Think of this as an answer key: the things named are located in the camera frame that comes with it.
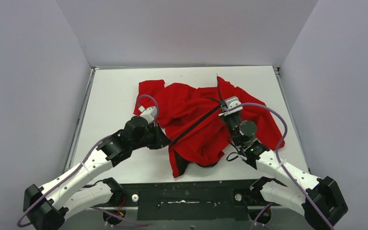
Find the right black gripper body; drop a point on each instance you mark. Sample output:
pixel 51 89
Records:
pixel 233 121

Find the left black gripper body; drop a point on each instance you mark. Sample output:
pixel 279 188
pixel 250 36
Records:
pixel 158 138

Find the red zip-up jacket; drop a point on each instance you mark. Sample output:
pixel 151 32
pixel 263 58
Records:
pixel 190 118

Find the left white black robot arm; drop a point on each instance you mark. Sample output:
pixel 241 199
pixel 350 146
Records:
pixel 48 206

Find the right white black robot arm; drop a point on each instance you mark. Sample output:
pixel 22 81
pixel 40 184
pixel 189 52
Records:
pixel 318 200

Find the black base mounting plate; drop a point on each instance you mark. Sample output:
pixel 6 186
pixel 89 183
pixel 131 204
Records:
pixel 208 200

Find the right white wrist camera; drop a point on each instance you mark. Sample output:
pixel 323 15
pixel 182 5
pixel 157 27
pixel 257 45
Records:
pixel 232 105

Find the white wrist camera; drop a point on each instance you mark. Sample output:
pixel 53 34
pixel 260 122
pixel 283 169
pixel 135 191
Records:
pixel 232 105
pixel 150 113

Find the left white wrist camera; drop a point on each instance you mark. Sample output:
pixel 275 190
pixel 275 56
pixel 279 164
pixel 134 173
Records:
pixel 150 113

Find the aluminium table frame rail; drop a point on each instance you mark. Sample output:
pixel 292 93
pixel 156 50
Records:
pixel 79 121

